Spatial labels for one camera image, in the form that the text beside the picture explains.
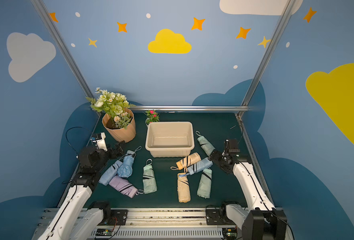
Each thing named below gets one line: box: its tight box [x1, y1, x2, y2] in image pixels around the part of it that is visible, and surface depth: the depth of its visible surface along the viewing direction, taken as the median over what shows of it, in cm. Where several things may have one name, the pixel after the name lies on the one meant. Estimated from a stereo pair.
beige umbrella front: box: [177, 172, 191, 203], surface depth 84 cm
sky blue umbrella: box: [117, 146, 142, 178], surface depth 90 cm
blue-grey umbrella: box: [178, 157, 213, 178], surface depth 90 cm
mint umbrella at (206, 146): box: [195, 130, 216, 157], surface depth 103 cm
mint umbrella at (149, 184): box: [143, 159, 158, 194], surface depth 86 cm
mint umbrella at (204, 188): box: [197, 168, 213, 199], surface depth 85 cm
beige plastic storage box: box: [145, 121, 195, 158], surface depth 101 cm
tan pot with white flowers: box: [86, 87, 137, 143], surface depth 91 cm
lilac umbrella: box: [109, 175, 144, 199], surface depth 84 cm
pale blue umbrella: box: [98, 160, 123, 186], surface depth 89 cm
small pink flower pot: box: [145, 109, 160, 127], surface depth 103 cm
